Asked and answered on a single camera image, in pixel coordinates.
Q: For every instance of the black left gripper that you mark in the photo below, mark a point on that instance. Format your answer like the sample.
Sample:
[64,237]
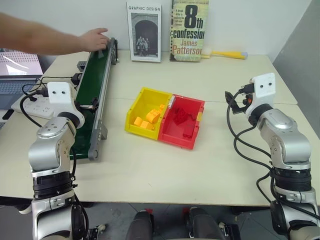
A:
[76,104]

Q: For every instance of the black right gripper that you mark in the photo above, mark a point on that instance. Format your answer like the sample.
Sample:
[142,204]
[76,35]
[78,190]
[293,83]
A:
[247,100]

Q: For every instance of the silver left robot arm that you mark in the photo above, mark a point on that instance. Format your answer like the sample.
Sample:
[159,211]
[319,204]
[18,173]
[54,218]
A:
[50,150]

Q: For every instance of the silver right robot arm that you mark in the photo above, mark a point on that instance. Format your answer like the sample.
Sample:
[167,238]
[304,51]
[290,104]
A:
[287,140]

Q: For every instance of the person's bare forearm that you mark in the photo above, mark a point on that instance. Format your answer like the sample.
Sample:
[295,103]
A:
[37,37]

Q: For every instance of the green conveyor belt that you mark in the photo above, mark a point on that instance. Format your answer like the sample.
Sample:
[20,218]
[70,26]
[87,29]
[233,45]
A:
[92,82]

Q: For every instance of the person's bare hand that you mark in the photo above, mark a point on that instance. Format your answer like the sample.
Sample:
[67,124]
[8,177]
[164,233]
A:
[96,41]

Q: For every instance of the black power adapter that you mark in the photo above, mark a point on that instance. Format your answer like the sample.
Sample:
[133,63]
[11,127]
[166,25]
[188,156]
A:
[76,78]

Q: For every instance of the grey toy brick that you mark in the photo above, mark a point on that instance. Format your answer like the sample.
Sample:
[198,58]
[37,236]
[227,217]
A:
[81,65]

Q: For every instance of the yellow plastic bin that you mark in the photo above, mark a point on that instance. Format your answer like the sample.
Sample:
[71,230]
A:
[140,105]

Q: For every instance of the large red toy brick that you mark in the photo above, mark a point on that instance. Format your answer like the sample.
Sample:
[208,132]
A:
[181,116]

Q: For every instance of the white power strip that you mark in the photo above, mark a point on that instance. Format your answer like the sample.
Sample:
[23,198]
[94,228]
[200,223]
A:
[37,107]

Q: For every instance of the yellow toy brick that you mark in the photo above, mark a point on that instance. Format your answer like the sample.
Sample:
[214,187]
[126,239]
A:
[145,124]

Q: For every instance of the large orange toy brick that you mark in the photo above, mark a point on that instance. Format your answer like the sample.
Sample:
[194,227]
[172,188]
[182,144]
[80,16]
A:
[153,115]

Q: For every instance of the red plastic bin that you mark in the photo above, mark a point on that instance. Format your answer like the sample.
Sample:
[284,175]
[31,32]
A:
[172,130]

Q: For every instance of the grey laptop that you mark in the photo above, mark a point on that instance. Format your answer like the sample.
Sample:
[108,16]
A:
[17,72]

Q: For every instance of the small black box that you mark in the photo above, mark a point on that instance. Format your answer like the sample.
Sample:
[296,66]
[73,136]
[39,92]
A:
[7,114]

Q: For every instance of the Graphic Design book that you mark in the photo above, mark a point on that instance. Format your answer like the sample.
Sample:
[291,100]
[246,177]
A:
[144,32]

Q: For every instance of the dark rounded shape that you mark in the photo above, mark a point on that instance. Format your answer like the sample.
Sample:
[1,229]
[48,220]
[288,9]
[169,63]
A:
[140,225]
[202,223]

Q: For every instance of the black caster base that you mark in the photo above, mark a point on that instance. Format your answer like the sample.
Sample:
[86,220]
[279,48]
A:
[96,231]
[230,229]

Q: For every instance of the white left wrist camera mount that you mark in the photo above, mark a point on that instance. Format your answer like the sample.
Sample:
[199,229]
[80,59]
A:
[59,96]

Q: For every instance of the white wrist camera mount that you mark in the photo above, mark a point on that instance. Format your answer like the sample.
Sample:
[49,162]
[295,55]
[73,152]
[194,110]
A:
[59,96]
[264,87]

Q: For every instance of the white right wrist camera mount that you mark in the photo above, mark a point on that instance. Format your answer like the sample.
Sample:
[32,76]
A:
[264,87]

